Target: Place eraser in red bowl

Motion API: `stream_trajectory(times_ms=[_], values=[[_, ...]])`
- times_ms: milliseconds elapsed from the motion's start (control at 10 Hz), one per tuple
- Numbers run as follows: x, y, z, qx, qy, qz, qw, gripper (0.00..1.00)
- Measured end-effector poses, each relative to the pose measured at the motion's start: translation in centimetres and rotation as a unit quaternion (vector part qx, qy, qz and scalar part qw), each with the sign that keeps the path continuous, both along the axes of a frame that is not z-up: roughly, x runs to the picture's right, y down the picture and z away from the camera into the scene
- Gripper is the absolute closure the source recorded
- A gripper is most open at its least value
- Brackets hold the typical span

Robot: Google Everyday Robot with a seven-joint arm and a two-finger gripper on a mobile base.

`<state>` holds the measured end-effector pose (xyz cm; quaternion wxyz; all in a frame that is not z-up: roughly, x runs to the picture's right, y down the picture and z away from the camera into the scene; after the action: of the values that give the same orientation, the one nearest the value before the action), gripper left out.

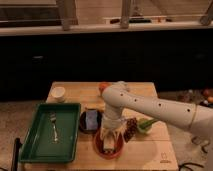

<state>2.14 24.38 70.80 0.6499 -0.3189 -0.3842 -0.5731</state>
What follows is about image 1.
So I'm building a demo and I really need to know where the green plastic tray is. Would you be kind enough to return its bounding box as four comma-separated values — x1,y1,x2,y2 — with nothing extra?
19,103,81,163

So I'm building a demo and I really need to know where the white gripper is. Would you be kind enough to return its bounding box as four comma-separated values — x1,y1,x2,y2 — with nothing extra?
100,115,125,143

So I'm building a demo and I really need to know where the green cup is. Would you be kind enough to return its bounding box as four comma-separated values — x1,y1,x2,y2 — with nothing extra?
137,118,157,134

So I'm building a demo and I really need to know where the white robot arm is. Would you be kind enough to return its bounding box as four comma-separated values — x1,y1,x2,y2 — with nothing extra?
99,81,213,171

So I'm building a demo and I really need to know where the small white cup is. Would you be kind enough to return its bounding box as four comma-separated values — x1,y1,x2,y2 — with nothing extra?
51,87,65,102

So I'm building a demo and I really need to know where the silver fork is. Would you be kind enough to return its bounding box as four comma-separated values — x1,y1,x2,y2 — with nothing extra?
50,114,59,143

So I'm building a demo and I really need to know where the wooden table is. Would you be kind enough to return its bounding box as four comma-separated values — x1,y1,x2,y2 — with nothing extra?
22,82,178,171

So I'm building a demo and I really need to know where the dark plate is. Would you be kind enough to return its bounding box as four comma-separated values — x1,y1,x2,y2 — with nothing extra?
79,109,102,134

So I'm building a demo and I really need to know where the orange fruit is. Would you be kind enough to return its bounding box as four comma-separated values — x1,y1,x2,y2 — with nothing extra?
99,82,110,95

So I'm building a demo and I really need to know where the white eraser block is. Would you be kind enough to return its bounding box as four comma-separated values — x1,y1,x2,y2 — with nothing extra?
103,138,115,153

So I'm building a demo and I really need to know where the red bowl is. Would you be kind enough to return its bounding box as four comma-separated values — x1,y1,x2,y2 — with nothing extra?
93,131,124,160

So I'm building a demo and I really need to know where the blue sponge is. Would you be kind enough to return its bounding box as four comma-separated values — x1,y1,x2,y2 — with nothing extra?
86,110,98,130

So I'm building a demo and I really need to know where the dark grape bunch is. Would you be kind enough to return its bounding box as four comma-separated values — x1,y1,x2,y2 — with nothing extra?
123,118,137,142

